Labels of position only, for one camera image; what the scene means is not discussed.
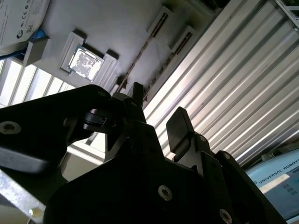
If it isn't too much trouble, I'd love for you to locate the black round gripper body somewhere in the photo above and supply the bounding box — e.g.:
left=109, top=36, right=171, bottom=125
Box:
left=43, top=112, right=212, bottom=224

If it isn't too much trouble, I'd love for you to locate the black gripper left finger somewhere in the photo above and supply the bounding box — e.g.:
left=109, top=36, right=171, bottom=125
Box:
left=0, top=82, right=178, bottom=206

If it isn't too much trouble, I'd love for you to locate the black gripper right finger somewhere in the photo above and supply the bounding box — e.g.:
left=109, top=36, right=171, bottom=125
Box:
left=165, top=106, right=288, bottom=224

